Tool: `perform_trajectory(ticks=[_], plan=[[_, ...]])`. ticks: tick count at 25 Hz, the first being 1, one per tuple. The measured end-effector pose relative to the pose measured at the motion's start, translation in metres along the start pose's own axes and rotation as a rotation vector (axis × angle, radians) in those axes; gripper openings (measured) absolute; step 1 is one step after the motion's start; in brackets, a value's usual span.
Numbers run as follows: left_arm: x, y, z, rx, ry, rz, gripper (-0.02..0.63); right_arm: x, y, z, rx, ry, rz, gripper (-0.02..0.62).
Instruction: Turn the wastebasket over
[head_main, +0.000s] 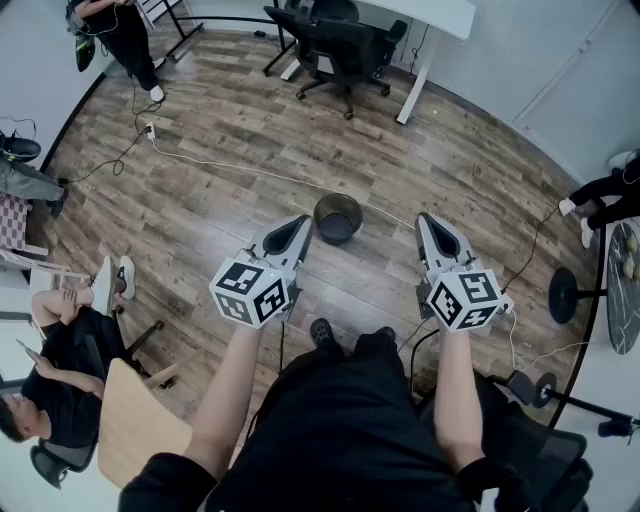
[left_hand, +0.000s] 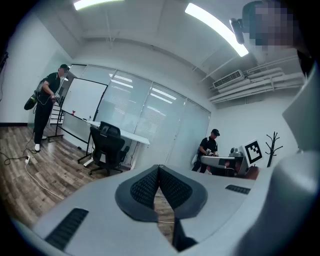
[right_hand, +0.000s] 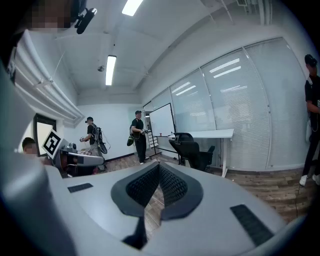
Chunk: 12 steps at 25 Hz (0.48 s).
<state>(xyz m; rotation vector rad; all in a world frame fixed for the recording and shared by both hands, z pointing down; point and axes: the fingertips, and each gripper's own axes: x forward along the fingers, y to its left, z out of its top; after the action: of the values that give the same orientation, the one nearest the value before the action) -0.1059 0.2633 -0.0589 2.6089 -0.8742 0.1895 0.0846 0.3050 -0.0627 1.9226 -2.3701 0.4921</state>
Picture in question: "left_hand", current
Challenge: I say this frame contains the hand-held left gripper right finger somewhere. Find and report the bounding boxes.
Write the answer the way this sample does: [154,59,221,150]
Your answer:
[158,164,209,221]

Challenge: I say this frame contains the white wheeled rack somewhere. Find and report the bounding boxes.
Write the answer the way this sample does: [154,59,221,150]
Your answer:
[48,99,66,126]

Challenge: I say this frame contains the black coat rack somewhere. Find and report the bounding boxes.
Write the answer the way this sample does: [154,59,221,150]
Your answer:
[264,131,284,168]

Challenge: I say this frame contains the white office desk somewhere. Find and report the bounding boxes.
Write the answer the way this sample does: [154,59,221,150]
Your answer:
[77,119,151,168]

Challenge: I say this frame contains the black floor cable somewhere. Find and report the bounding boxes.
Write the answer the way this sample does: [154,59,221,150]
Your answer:
[0,146,29,166]

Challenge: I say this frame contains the black-framed whiteboard on stand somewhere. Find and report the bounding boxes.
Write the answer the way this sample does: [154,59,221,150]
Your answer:
[47,77,109,151]

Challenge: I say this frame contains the frosted glass partition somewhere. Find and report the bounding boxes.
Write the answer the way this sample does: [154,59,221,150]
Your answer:
[67,64,212,171]

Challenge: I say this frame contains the long ceiling light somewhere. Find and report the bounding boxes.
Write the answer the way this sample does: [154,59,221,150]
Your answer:
[73,0,126,11]
[184,2,250,58]

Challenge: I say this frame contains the person's black shirt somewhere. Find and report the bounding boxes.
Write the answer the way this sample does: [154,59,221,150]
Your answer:
[296,48,315,76]

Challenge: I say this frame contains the white floor cable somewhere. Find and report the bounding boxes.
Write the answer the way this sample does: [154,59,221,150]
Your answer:
[24,161,65,201]

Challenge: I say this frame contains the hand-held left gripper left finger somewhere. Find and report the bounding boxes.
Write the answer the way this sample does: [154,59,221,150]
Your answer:
[114,164,160,223]

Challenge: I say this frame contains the black office chair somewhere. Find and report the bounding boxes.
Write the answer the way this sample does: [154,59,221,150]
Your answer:
[88,121,131,177]

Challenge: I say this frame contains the white air conditioner vent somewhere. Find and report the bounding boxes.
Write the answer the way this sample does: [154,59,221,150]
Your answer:
[212,69,245,90]

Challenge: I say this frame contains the white ceiling pipes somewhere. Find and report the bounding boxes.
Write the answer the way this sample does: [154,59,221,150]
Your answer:
[208,56,306,104]

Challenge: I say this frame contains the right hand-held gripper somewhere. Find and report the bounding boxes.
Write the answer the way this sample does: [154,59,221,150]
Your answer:
[200,138,265,178]

